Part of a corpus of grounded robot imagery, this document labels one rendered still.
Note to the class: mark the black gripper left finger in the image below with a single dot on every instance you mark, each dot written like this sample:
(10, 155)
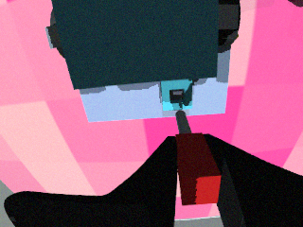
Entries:
(146, 199)

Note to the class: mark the blue-grey ramp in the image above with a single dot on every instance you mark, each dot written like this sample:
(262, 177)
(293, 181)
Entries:
(144, 100)

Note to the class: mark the red-headed stop pin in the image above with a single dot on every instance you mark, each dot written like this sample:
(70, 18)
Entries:
(199, 177)

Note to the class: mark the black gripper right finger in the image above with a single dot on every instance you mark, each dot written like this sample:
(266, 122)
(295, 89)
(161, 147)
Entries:
(253, 192)

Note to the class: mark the small teal-topped trolley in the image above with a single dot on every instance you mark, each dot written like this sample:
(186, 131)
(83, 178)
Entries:
(107, 42)

